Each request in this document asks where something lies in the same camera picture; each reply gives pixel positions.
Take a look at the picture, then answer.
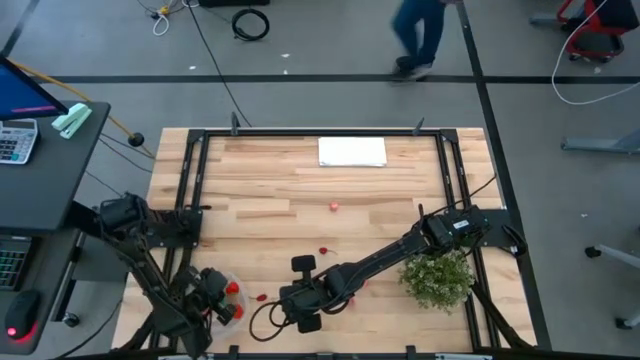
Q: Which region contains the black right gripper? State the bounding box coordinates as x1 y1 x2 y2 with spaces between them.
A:
277 253 326 335

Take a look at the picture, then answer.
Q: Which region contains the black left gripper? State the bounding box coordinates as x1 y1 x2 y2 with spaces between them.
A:
189 267 240 326

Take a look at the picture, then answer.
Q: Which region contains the artificial white flowered plant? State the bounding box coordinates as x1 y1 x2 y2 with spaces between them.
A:
398 248 476 315

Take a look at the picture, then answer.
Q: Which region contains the white paper sheet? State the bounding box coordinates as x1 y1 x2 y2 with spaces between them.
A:
317 136 389 168

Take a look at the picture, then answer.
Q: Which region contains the black side desk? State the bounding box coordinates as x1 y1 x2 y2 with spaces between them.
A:
0 99 112 232

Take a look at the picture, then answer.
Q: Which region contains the black computer mouse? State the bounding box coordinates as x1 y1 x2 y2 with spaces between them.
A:
3 289 42 344

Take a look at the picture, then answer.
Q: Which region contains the backlit computer keyboard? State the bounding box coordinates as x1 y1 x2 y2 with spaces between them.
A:
0 237 32 292

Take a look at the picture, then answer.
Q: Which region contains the mint green stapler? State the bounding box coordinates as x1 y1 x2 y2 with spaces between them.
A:
51 102 93 140

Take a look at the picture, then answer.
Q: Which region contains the grey desk calculator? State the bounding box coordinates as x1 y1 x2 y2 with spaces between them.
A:
0 118 39 165

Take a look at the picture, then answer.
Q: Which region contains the computer monitor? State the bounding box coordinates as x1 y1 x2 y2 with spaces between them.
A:
0 54 70 122

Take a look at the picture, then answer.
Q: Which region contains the person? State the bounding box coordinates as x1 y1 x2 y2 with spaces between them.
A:
389 0 449 84

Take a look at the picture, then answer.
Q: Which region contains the grey leg with black caster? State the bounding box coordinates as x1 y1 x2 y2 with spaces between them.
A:
584 243 640 271

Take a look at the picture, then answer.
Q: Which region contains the grey chair base leg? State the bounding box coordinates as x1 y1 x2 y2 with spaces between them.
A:
559 130 640 156

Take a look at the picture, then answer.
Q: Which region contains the red and black chair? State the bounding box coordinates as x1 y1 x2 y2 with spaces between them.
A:
557 0 640 64

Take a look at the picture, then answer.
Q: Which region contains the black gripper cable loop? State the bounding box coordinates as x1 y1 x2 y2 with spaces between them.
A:
248 299 301 344

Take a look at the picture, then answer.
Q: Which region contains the black metal table frame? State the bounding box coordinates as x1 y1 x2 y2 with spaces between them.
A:
119 127 536 359

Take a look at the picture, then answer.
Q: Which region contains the long black floor cable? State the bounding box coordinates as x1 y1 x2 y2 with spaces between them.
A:
182 0 254 129

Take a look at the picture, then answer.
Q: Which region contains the yellow floor cable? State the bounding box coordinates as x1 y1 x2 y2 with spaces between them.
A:
9 59 156 160

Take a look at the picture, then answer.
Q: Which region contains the coiled black cable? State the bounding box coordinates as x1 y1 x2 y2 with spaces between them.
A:
231 7 271 42

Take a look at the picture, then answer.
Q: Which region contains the white and yellow cable bundle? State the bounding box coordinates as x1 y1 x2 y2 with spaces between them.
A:
149 0 174 37

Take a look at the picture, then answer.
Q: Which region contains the white floor cable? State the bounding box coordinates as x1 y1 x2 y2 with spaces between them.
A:
551 0 640 107

